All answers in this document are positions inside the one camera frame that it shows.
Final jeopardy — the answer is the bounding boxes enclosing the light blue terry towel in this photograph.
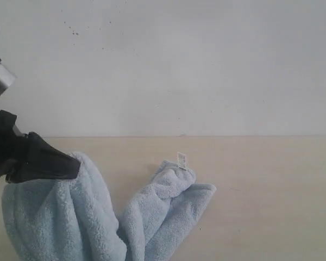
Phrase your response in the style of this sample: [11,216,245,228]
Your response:
[2,152,216,260]

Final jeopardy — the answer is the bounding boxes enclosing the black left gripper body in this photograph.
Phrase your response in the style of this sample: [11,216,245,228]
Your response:
[0,110,30,184]

